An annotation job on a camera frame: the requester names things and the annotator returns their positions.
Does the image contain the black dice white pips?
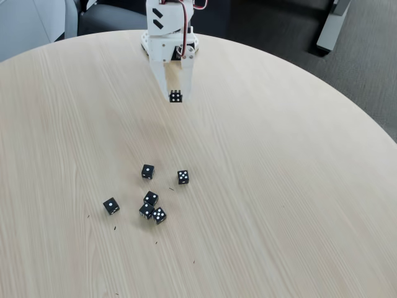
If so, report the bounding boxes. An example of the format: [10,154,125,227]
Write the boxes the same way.
[138,202,155,220]
[141,164,156,180]

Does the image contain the black dice showing two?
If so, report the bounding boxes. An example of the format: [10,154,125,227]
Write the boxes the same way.
[143,191,159,206]

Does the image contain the black dice showing one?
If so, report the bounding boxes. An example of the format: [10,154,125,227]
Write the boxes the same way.
[102,197,120,216]

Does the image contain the dark grey chair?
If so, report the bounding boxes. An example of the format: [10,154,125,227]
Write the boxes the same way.
[74,0,149,37]

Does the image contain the dark upholstered sofa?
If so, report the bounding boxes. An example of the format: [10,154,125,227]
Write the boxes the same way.
[194,0,331,56]

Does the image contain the white cabinet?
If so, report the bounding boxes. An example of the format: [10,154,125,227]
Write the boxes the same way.
[0,0,78,62]

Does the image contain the grey desk leg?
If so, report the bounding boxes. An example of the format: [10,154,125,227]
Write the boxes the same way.
[316,0,351,53]

